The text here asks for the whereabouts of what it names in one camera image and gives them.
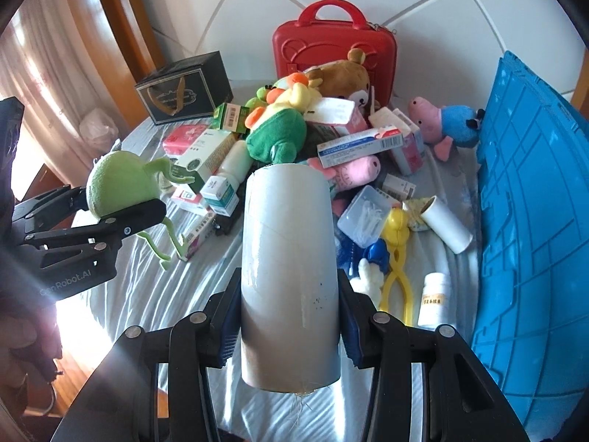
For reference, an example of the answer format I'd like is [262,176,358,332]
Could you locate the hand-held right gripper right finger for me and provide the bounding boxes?
[337,269,530,442]

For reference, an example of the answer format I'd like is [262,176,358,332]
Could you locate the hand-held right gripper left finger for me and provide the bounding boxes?
[48,269,244,442]

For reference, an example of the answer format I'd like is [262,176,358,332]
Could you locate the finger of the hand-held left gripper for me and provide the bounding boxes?
[27,200,167,269]
[11,186,89,234]

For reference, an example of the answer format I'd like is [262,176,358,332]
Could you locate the green one-eyed monster plush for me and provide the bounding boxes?
[86,149,204,271]

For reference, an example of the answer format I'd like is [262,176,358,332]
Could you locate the green white box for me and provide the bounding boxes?
[172,129,236,194]

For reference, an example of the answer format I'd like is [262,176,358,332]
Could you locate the grey cardboard tube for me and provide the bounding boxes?
[241,163,344,395]

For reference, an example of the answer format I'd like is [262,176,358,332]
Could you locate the green frog plush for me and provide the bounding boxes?
[246,108,307,165]

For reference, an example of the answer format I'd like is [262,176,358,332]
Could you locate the blue plastic crate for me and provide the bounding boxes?
[469,50,589,439]

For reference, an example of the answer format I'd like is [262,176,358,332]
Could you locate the person's left hand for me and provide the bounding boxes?
[0,304,64,381]

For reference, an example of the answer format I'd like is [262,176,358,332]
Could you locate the long pink white box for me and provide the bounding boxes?
[183,211,218,264]

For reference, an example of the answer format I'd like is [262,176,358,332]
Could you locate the blue white plush toy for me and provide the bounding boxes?
[349,238,388,305]

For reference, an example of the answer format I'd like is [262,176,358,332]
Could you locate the teal white small box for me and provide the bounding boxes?
[200,175,240,215]

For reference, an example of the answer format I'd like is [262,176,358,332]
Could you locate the white pill bottle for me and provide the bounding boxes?
[417,272,452,329]

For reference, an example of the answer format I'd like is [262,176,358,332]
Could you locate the pink tissue packet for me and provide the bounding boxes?
[162,123,213,157]

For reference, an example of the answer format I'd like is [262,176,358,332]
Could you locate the white plastic bag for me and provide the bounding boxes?
[78,108,123,146]

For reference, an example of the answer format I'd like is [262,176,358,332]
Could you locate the white plastic bottle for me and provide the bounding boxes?
[216,140,252,181]

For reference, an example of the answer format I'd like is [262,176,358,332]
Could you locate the yellow duck snowball tongs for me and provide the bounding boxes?
[378,207,417,326]

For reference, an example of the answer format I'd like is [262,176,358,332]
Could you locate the clear plastic swab box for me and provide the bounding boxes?
[338,184,397,246]

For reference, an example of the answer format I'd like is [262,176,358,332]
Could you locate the green barcode box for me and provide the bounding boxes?
[212,102,250,132]

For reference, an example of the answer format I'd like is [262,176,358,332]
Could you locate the sheer curtain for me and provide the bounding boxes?
[0,0,140,196]

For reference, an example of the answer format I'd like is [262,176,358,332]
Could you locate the black gift bag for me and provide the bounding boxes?
[134,51,234,126]

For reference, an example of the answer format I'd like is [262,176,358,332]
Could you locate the small white paper roll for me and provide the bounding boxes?
[402,195,474,255]

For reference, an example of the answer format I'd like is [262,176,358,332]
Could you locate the pink pig plush teal dress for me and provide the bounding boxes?
[306,154,382,195]

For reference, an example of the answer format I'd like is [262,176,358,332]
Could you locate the blue white medicine box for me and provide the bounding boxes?
[316,127,405,169]

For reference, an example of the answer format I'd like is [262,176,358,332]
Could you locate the pink white medicine box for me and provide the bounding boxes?
[390,128,427,176]

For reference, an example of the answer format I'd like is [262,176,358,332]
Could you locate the flat white box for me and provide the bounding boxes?
[367,106,416,135]

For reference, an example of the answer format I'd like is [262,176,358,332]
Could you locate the pink pig plush blue shirt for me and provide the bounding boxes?
[409,96,485,162]

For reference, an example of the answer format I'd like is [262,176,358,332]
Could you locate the brown teddy bear plush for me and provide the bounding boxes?
[306,48,381,116]

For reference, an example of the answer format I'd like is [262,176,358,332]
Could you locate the red carry case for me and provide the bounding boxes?
[272,0,398,103]

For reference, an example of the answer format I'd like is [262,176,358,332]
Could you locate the wooden door frame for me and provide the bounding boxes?
[569,53,589,108]
[89,0,167,84]

